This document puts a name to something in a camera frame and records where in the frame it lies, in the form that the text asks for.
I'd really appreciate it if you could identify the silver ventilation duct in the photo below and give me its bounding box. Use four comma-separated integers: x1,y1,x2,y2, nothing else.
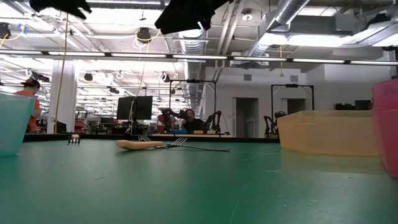
178,29,208,119
245,0,312,58

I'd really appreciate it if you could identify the black rig frame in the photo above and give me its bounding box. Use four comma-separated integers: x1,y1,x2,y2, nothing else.
269,83,315,138
169,79,218,135

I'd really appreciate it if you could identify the green table mat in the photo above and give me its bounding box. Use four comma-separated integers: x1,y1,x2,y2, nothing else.
0,138,398,224

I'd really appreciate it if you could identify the teal plastic bin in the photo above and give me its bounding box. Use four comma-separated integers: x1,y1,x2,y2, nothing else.
0,91,35,157

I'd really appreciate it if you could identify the black monitor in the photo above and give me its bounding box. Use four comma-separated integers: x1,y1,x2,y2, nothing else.
116,95,154,121

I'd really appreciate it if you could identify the red chair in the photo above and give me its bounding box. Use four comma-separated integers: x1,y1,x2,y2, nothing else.
74,110,88,133

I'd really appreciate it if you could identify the round ceiling device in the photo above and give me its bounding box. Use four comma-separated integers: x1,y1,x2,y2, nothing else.
136,27,154,44

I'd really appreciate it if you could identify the long light bar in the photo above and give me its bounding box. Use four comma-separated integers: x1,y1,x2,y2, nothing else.
0,49,398,66

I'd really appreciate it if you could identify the orange plastic bin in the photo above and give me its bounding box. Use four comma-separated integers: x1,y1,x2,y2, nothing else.
276,110,381,157

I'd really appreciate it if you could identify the person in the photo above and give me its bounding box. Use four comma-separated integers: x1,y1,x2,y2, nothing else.
181,108,205,132
14,77,42,134

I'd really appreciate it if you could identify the iridescent fork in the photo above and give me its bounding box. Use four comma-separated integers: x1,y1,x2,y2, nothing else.
155,143,231,153

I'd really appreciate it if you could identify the yellow hanging cord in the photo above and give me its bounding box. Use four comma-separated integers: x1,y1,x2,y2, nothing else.
53,12,71,134

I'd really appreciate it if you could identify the pink plastic bin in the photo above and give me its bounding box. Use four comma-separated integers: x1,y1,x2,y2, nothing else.
370,78,398,179

